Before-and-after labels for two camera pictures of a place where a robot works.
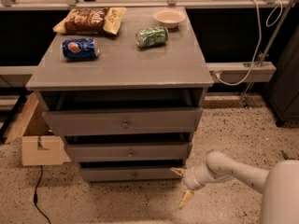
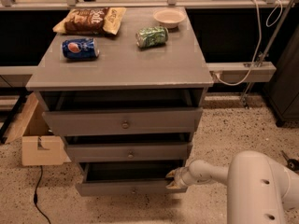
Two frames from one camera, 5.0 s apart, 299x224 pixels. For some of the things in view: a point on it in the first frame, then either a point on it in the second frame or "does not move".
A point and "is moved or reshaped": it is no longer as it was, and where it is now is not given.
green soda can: [151, 36] does not move
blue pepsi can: [87, 48] does not move
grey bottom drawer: [129, 174] is moved or reshaped
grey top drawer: [123, 121] does not move
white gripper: [189, 179] to [181, 177]
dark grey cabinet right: [283, 89] does not move
